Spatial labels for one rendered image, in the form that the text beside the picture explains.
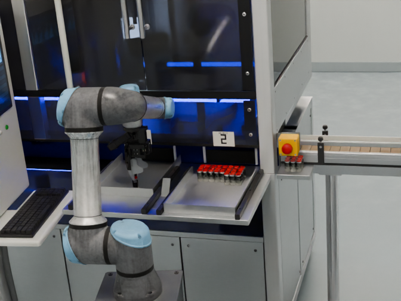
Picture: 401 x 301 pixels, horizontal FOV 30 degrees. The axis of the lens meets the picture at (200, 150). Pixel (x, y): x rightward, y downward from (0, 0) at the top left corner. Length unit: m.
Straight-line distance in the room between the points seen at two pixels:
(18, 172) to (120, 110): 1.01
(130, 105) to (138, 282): 0.53
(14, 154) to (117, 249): 0.97
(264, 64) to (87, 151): 0.82
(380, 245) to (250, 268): 1.28
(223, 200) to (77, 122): 0.71
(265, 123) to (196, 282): 0.79
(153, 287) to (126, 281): 0.08
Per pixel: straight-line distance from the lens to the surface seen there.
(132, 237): 2.23
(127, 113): 2.22
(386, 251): 4.18
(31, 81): 3.12
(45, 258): 3.46
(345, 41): 7.45
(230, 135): 2.88
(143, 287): 2.30
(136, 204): 2.74
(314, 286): 3.85
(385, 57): 7.46
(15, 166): 3.11
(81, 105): 2.23
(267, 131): 2.84
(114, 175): 3.01
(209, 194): 2.75
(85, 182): 2.27
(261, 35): 2.74
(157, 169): 3.02
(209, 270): 3.17
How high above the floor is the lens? 2.02
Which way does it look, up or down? 21 degrees down
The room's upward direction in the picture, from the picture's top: 5 degrees counter-clockwise
